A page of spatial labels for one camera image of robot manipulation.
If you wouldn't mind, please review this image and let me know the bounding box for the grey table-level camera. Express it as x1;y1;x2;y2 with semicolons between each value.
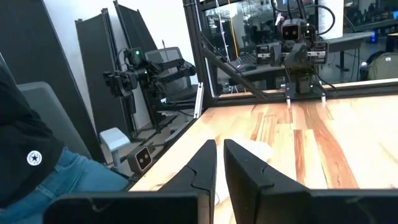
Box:
126;145;154;175

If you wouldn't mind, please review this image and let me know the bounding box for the white paper towel roll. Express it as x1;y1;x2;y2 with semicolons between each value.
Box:
317;0;345;40

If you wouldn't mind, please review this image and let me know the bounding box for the black folding panel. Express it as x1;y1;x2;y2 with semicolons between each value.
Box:
74;7;131;134
113;0;159;54

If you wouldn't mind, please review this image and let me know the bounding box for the large dark wall panel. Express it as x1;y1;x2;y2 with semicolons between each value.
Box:
0;0;105;162

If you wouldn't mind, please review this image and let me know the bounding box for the small white stool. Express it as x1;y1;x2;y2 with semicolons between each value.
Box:
99;126;131;170

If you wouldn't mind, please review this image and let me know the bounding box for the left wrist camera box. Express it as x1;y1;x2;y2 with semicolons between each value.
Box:
280;18;302;42

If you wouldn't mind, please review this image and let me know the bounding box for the black glowing computer mouse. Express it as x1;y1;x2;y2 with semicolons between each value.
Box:
236;63;258;73

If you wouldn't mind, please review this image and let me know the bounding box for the yellow extension cable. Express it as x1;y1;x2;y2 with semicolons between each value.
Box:
228;0;239;59

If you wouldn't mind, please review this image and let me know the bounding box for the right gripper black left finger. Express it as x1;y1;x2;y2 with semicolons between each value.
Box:
43;139;218;224

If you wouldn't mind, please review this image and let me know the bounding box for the black mesh office chair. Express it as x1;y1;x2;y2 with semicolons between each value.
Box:
144;46;200;103

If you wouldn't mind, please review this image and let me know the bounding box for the silver metal bracket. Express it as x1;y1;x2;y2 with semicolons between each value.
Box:
193;82;205;119

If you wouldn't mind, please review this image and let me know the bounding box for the grey chair back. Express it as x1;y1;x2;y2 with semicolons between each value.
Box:
17;81;93;159

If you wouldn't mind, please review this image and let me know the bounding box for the light grey waffle microfiber towel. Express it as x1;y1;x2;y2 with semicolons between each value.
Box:
214;136;275;206

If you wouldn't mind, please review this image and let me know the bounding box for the dark grey side desk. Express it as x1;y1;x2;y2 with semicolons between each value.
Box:
323;30;376;72

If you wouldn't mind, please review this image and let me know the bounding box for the olive backpack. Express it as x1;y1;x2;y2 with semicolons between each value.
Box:
366;52;398;81

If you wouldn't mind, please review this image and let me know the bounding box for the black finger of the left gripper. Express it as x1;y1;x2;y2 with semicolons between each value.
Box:
271;46;295;70
294;46;311;70

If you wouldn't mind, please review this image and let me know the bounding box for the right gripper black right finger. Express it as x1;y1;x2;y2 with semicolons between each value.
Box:
224;139;398;224

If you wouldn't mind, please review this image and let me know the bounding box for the person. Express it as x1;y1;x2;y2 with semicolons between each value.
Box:
0;52;130;224

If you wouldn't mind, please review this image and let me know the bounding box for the dark grey mouse desk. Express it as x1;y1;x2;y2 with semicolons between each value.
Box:
216;54;289;91

